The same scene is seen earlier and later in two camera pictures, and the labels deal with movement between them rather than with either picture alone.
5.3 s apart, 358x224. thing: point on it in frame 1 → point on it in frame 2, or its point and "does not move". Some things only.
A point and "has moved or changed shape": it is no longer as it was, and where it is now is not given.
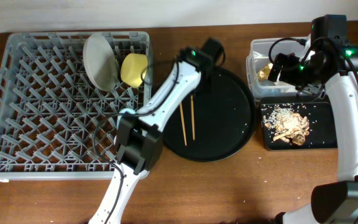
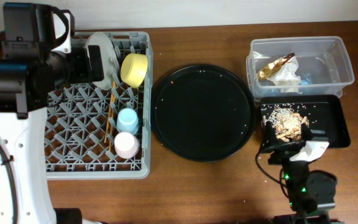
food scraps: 290,126 does not move
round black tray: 215,122 does not move
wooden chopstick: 183,119 → 109,111
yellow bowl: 132,68 does not move
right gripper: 289,62 → 269,144
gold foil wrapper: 264,73 does not move
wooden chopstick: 192,114 → 112,114
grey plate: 100,61 does not move
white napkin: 266,83 has moved or changed shape
